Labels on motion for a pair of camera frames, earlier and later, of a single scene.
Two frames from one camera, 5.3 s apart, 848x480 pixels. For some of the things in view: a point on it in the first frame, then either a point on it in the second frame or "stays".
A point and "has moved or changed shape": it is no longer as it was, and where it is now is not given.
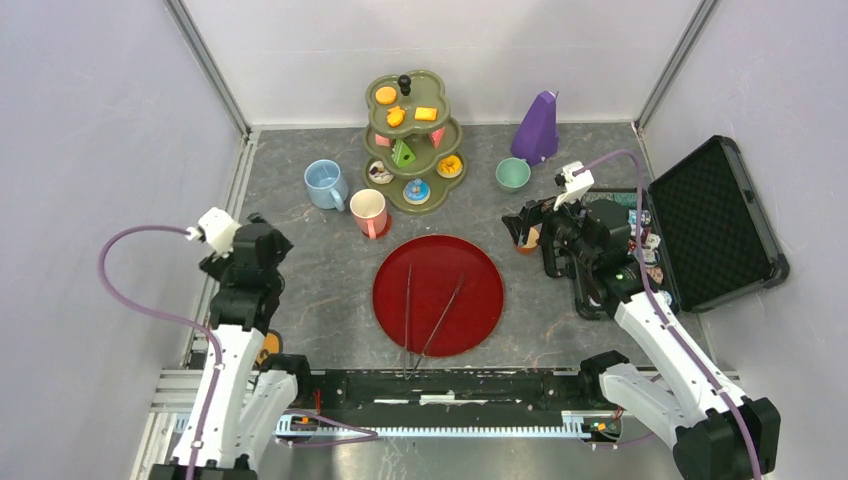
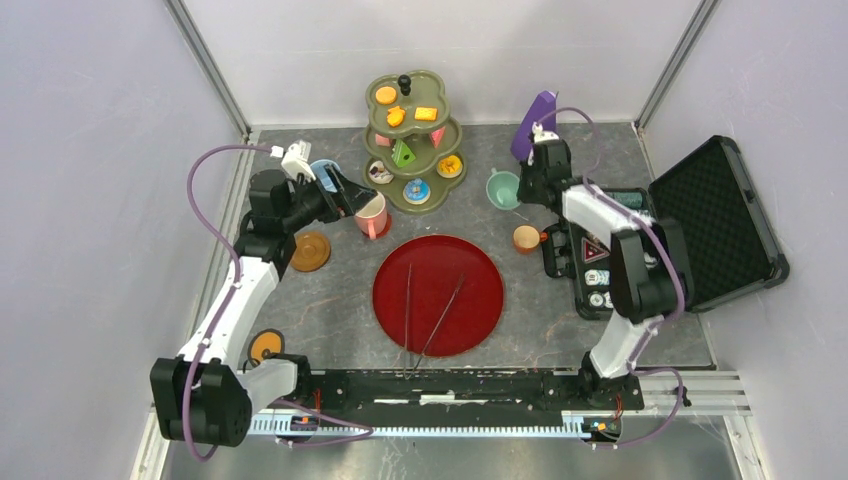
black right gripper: x=532 y=214 to x=522 y=192
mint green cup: x=512 y=174 has moved or changed shape
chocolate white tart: x=378 y=174 stays
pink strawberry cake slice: x=436 y=136 stays
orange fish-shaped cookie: x=396 y=116 stays
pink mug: x=369 y=209 stays
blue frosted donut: x=416 y=192 stays
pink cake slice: x=382 y=140 stays
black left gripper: x=220 y=266 to x=351 y=194
